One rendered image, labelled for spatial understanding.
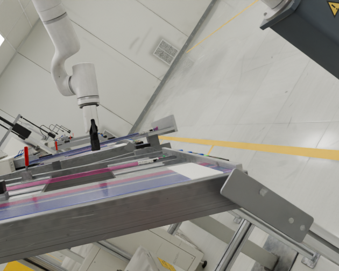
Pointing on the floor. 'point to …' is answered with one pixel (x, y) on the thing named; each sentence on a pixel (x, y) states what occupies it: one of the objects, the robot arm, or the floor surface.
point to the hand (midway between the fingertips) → (95, 145)
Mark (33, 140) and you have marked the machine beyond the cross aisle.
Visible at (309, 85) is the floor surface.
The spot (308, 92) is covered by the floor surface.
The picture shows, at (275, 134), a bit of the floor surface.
